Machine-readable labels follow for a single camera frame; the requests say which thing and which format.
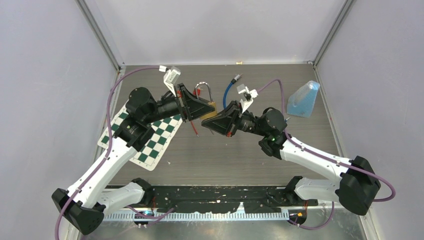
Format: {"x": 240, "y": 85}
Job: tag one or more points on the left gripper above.
{"x": 191, "y": 106}

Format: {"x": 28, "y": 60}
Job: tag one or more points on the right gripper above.
{"x": 226, "y": 123}

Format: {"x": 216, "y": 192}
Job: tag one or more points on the red cable lock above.
{"x": 197, "y": 91}

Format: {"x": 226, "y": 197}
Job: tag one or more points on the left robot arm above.
{"x": 83, "y": 204}

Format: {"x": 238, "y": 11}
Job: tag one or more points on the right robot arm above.
{"x": 350, "y": 182}

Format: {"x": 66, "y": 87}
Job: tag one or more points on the blue mesh bag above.
{"x": 302, "y": 102}

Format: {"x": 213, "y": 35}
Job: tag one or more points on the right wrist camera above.
{"x": 247, "y": 96}

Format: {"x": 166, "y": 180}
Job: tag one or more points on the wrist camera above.
{"x": 247, "y": 96}
{"x": 170, "y": 77}

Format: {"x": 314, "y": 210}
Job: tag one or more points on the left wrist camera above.
{"x": 170, "y": 77}

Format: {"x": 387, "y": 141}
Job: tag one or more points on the blue cable lock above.
{"x": 231, "y": 83}

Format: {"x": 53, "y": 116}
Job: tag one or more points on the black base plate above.
{"x": 222, "y": 199}

